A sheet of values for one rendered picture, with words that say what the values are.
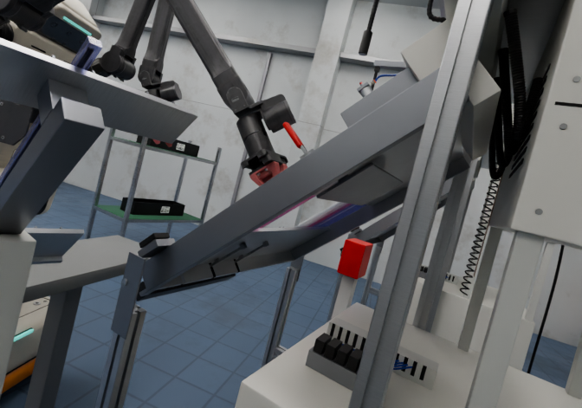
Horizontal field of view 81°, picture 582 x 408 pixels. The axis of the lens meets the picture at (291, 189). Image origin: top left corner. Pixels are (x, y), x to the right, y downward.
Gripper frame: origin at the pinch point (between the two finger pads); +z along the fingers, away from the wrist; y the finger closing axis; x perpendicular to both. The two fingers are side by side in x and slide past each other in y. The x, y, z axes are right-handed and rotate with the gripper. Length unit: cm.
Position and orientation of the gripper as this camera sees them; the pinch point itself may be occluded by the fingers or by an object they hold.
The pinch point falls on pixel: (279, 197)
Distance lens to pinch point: 72.6
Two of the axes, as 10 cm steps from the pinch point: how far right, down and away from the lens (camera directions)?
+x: -8.0, 4.6, 3.8
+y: 4.6, 0.9, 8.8
